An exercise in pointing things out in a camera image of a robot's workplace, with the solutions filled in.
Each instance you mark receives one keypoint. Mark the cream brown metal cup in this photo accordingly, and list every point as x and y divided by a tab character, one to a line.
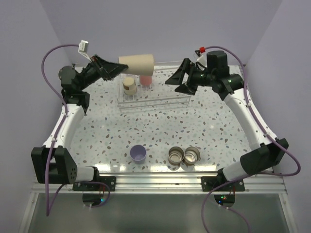
129	86

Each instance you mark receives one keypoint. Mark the right round controller board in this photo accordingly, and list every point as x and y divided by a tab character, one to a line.
226	200

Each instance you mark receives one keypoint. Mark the beige plastic cup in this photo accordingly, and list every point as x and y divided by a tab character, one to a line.
138	64

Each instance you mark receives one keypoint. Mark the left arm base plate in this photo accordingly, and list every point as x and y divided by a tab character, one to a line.
104	183

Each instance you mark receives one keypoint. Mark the cream metal cup middle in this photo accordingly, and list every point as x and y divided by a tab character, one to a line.
175	156

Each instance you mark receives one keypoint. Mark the left round controller board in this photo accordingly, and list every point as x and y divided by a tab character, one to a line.
92	199

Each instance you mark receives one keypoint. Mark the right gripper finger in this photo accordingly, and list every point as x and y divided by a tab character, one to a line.
188	90
178	76

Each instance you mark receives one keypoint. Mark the purple plastic cup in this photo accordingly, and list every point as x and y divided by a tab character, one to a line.
138	154

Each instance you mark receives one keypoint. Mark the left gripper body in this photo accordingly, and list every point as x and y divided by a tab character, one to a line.
93	73

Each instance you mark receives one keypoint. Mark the aluminium front rail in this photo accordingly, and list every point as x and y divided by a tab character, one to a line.
188	183

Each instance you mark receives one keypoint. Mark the red plastic cup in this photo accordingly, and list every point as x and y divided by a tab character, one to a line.
145	80

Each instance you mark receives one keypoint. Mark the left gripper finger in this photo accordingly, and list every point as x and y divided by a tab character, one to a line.
97	60
108	71

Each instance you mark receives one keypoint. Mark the cream metal cup right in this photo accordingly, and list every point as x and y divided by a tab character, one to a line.
191	155

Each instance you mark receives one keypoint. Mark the clear wire dish rack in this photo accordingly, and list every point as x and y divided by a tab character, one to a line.
157	95

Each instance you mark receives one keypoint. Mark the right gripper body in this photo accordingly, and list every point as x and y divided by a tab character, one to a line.
197	77

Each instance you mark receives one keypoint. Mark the round controller board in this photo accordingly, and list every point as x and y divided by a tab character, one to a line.
92	199
226	200

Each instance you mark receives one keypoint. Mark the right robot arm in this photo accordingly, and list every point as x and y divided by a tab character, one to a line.
267	149

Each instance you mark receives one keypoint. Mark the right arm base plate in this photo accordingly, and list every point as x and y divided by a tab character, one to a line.
209	183

